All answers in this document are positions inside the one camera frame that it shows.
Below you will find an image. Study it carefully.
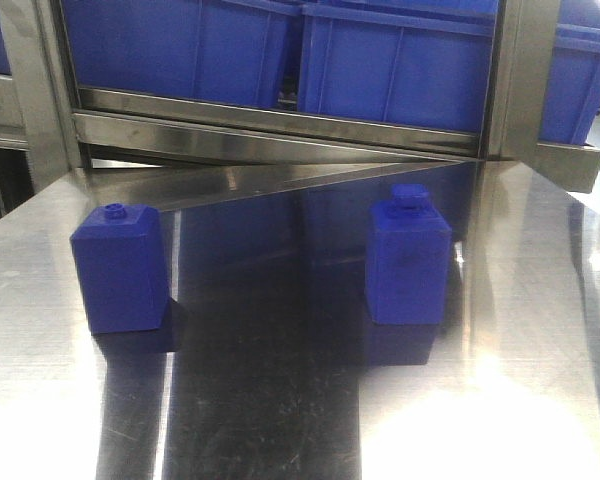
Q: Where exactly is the blue bottle part with cap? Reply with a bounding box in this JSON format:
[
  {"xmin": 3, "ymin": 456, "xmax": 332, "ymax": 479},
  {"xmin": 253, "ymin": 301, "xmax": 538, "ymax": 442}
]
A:
[{"xmin": 365, "ymin": 184, "xmax": 452, "ymax": 326}]

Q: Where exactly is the blue bottle part without cap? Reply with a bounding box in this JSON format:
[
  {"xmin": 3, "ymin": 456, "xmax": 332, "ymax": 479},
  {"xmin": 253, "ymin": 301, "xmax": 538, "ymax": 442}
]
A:
[{"xmin": 70, "ymin": 203, "xmax": 170, "ymax": 335}]

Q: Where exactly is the stainless steel shelf rack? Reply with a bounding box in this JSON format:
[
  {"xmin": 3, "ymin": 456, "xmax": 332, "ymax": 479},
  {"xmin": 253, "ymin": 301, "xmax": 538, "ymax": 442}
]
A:
[{"xmin": 0, "ymin": 1, "xmax": 600, "ymax": 192}]

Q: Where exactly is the blue plastic bin left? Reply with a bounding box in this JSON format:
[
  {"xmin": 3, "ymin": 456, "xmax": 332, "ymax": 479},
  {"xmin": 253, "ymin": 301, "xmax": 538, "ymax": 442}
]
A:
[{"xmin": 62, "ymin": 1, "xmax": 301, "ymax": 108}]

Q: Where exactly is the blue plastic bin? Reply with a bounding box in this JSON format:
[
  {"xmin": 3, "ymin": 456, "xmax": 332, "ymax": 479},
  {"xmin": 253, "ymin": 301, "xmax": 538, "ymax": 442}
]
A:
[
  {"xmin": 297, "ymin": 2, "xmax": 495, "ymax": 133},
  {"xmin": 62, "ymin": 1, "xmax": 301, "ymax": 108},
  {"xmin": 539, "ymin": 1, "xmax": 600, "ymax": 146}
]

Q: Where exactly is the blue plastic bin middle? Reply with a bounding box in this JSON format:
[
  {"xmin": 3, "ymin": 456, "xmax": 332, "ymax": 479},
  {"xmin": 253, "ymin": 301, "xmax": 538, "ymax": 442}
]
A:
[{"xmin": 297, "ymin": 2, "xmax": 495, "ymax": 133}]

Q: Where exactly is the blue plastic bin right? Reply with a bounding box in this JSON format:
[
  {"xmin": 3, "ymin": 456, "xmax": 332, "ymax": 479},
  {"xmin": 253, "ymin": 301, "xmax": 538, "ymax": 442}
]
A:
[{"xmin": 539, "ymin": 1, "xmax": 600, "ymax": 146}]

